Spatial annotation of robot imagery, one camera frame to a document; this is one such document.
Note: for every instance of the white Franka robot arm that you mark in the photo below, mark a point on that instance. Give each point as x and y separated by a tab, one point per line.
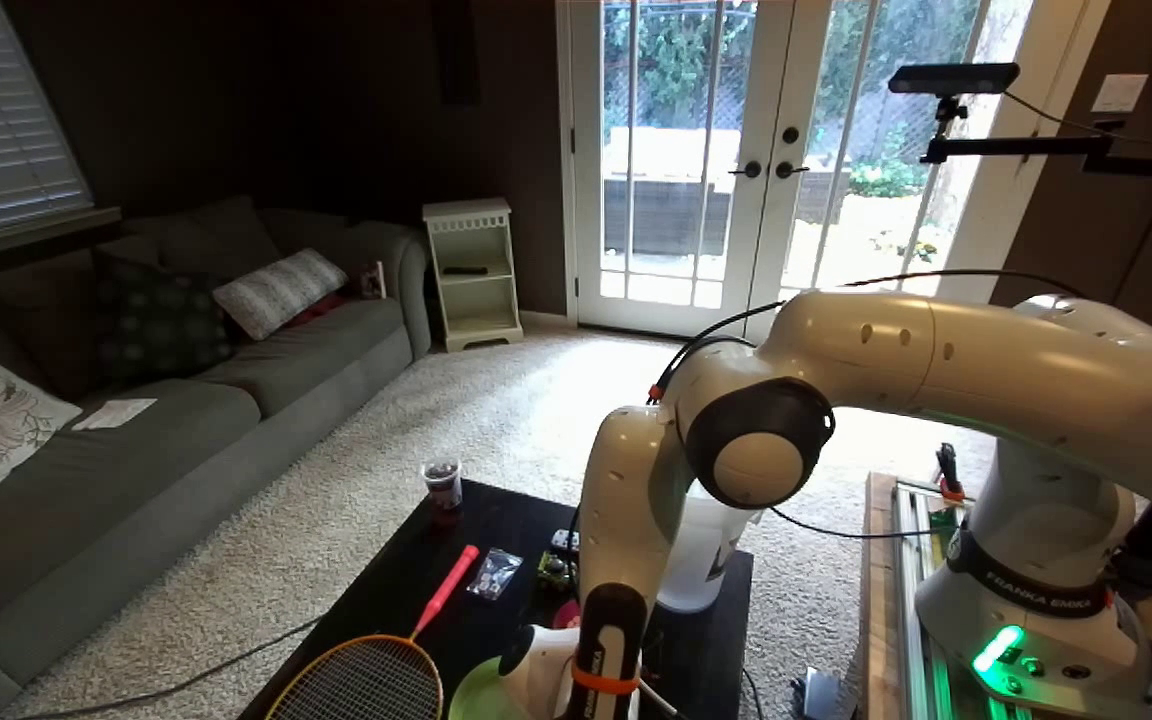
1000	375

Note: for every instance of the pale blue floor object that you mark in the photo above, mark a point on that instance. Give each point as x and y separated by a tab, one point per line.
816	694

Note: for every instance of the silver oval tin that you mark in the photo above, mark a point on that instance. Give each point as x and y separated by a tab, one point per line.
562	542

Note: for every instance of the small drink can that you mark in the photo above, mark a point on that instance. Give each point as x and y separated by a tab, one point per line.
441	487

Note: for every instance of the white shelf unit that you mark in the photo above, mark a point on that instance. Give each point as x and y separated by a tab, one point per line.
466	210

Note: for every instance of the white French doors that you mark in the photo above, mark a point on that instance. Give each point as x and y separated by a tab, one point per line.
761	241

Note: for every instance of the clear plastic bag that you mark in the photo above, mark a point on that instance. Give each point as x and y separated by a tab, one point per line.
495	568

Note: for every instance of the pink bowl with nuts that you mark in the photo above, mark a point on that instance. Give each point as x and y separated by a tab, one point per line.
565	614

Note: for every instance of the black coffee table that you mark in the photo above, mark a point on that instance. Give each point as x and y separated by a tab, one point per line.
388	586

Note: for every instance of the striped white pillow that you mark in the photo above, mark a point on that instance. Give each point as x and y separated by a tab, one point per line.
277	290

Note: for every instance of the green plastic plate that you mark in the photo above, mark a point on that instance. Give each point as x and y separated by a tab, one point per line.
478	696

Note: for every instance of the wooden robot platform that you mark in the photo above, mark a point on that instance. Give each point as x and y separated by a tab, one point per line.
882	601

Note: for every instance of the small black red device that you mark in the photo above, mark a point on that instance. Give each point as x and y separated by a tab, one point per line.
951	474

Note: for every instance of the dark patterned pillow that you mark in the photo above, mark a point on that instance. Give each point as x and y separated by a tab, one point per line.
158	324

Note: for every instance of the grey fabric sofa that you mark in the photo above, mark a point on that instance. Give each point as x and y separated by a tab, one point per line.
138	494

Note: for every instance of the white paper sheet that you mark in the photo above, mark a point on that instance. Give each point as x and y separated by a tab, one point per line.
113	414

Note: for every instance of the dark brown pillow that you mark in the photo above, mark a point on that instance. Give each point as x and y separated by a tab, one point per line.
42	323

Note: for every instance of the white window blinds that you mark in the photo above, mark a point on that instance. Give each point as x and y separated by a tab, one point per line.
0	123

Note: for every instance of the black camera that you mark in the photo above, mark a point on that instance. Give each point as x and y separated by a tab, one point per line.
957	76

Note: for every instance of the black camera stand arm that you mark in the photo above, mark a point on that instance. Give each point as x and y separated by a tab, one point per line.
1071	146

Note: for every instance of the white wall switch plate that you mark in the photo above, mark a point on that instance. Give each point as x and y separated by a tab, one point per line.
1122	90

